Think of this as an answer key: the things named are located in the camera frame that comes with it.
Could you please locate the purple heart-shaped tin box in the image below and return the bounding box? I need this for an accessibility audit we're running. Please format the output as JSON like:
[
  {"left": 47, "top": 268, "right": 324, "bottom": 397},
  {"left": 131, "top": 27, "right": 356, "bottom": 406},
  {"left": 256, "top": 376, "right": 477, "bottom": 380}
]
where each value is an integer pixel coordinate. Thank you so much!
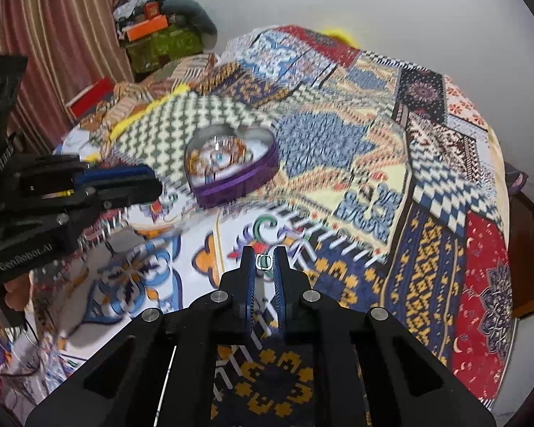
[{"left": 184, "top": 125, "right": 280, "bottom": 209}]

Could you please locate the person's left hand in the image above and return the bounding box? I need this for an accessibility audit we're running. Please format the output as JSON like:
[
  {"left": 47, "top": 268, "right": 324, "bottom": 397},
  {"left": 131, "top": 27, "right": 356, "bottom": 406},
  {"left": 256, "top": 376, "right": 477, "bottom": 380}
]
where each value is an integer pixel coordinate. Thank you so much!
[{"left": 2, "top": 273, "right": 33, "bottom": 309}]

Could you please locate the yellow round object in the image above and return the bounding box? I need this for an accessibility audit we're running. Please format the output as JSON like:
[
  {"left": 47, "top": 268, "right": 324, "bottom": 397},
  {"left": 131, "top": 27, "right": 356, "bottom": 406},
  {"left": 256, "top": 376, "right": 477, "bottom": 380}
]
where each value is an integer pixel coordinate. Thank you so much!
[{"left": 323, "top": 27, "right": 359, "bottom": 45}]

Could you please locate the orange box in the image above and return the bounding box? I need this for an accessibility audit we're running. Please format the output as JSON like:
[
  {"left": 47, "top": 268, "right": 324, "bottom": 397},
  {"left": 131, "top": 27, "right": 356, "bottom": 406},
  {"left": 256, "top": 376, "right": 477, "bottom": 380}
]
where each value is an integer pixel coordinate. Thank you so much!
[{"left": 125, "top": 15, "right": 170, "bottom": 42}]

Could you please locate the colourful patchwork blanket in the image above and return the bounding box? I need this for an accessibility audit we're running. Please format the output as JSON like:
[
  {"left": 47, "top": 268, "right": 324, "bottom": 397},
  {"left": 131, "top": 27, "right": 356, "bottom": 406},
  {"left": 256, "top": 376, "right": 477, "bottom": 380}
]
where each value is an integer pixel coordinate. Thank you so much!
[{"left": 31, "top": 24, "right": 514, "bottom": 427}]

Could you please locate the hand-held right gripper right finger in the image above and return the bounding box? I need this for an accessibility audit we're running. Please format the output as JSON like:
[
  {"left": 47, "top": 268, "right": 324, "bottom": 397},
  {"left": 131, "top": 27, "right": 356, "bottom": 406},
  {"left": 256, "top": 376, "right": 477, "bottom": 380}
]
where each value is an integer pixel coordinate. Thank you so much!
[{"left": 273, "top": 246, "right": 496, "bottom": 427}]

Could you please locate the dark plastic bag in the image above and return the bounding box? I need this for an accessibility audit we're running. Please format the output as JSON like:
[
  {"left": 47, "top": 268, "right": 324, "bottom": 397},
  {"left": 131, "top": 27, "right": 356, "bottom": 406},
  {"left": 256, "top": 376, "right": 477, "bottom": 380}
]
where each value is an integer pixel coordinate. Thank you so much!
[{"left": 504, "top": 162, "right": 530, "bottom": 196}]

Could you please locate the striped red curtain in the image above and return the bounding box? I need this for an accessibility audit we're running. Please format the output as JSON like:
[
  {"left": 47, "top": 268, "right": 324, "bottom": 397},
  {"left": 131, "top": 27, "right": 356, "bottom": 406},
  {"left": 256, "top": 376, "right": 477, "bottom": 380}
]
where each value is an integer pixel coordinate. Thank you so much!
[{"left": 0, "top": 0, "right": 136, "bottom": 152}]

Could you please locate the grey cushion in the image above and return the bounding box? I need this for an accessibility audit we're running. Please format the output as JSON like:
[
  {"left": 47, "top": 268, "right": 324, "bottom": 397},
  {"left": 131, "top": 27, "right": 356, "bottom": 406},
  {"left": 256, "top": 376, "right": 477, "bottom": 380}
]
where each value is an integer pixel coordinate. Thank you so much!
[{"left": 160, "top": 0, "right": 218, "bottom": 36}]

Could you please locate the red flat box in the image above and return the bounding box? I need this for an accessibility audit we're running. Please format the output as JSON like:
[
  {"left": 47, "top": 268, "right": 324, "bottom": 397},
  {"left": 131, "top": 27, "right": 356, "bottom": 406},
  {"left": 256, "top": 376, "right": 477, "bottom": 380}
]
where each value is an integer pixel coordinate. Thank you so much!
[{"left": 67, "top": 75, "right": 116, "bottom": 121}]

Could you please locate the pile of household clutter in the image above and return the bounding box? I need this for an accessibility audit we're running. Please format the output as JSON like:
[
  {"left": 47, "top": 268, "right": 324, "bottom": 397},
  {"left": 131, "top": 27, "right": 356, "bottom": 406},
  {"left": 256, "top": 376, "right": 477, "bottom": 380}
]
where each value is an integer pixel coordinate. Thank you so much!
[{"left": 113, "top": 0, "right": 172, "bottom": 32}]

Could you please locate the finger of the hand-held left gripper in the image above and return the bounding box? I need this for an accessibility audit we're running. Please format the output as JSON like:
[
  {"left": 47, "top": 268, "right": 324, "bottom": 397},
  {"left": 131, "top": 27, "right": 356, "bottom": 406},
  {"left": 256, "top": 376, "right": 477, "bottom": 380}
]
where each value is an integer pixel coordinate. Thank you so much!
[
  {"left": 73, "top": 164, "right": 155, "bottom": 188},
  {"left": 60, "top": 177, "right": 164, "bottom": 228}
]

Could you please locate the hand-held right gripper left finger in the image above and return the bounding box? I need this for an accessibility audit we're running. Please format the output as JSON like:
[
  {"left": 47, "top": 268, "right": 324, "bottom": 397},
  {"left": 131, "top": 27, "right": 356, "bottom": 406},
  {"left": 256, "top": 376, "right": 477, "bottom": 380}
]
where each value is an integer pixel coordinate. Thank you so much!
[{"left": 24, "top": 246, "right": 257, "bottom": 427}]

